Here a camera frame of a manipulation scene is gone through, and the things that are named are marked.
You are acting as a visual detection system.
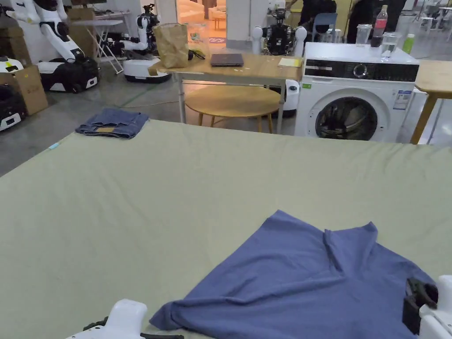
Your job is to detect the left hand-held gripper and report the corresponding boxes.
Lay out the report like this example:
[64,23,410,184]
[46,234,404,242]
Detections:
[65,299,185,339]

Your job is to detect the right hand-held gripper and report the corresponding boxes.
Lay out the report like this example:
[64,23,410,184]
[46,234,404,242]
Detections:
[402,275,452,339]

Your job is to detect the blue shirt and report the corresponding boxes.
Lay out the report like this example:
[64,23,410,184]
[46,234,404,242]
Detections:
[149,210,438,339]

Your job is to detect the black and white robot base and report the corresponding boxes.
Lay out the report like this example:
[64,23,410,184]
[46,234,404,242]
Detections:
[0,56,27,132]

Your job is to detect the bed with pale green sheet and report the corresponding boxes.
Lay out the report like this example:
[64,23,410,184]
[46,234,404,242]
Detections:
[0,119,452,339]

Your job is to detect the folded blue jeans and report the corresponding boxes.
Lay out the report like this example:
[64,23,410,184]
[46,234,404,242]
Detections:
[75,108,151,140]

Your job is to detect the white washing machine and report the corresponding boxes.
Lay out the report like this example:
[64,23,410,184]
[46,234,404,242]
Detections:
[294,5,421,143]

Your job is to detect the light wooden table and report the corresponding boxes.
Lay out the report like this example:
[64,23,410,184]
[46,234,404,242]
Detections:
[410,60,452,145]

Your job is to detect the round wooden table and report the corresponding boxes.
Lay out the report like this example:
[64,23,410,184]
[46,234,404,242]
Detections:
[185,87,281,134]

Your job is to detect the rectangular wooden table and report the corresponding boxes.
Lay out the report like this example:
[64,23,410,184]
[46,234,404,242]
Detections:
[148,23,304,134]

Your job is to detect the brown carton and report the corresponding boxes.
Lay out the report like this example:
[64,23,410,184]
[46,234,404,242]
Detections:
[0,65,49,116]

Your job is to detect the white black wheeled robot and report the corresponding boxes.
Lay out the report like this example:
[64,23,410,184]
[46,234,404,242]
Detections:
[105,3,171,84]

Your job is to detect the white humanoid robot black base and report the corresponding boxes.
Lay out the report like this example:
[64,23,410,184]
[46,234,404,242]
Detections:
[6,0,100,94]

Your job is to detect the blue chair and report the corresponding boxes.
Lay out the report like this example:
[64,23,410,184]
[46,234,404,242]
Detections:
[312,13,339,44]

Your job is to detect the white folding table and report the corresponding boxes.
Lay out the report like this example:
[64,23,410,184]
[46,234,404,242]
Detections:
[70,19,133,75]

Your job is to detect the black robot with white shoulders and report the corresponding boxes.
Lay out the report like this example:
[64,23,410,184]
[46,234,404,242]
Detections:
[252,9,308,119]

